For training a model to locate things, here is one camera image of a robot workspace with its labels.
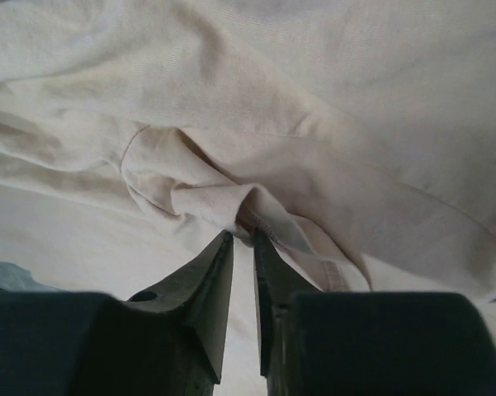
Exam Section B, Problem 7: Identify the beige t-shirt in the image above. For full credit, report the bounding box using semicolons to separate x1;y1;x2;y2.
0;1;496;395

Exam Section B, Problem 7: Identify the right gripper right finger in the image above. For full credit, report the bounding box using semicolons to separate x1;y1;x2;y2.
252;230;496;395

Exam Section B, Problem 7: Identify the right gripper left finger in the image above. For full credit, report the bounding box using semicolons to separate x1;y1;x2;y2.
0;232;234;395

